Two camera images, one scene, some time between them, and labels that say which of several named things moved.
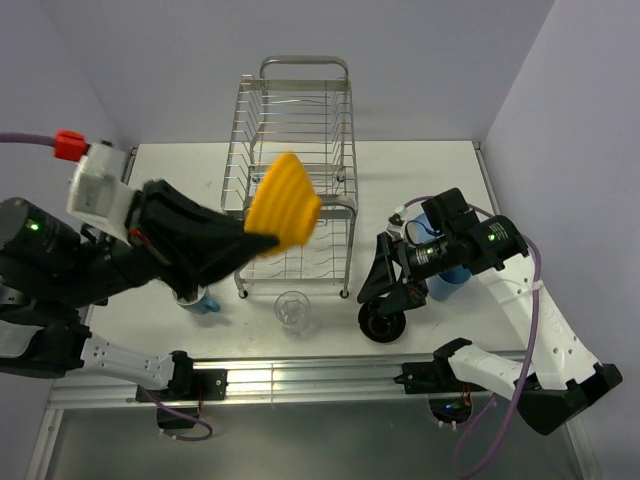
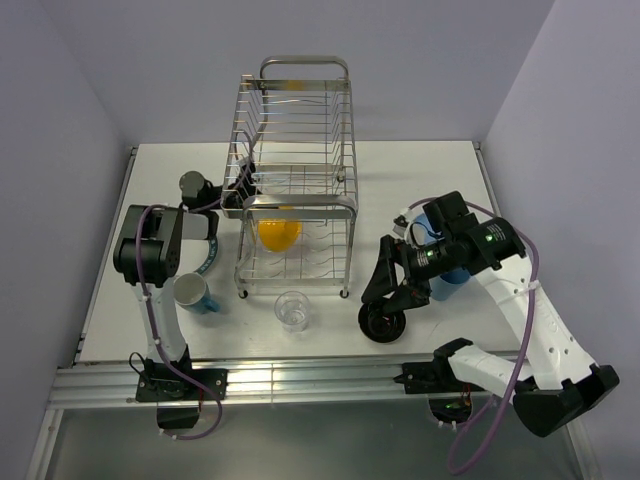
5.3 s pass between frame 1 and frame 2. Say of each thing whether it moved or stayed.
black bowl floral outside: stayed
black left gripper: moved
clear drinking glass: stayed
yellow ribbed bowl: moved
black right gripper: stayed
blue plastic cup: stayed
